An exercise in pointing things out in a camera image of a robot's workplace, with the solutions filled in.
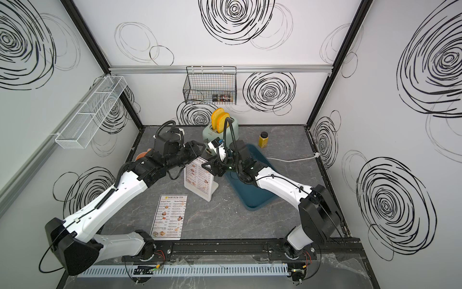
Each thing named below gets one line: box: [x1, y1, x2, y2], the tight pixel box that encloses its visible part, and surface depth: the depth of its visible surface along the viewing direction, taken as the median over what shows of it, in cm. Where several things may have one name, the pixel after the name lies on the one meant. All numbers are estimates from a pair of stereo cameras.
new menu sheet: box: [185, 156, 212, 196], surface depth 84 cm
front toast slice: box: [216, 111, 231, 134], surface depth 96 cm
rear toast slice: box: [211, 107, 225, 131], surface depth 98 cm
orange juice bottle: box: [258, 131, 269, 149], surface depth 107 cm
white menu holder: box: [183, 156, 219, 203], surface depth 85 cm
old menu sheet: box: [149, 194, 189, 241], surface depth 84 cm
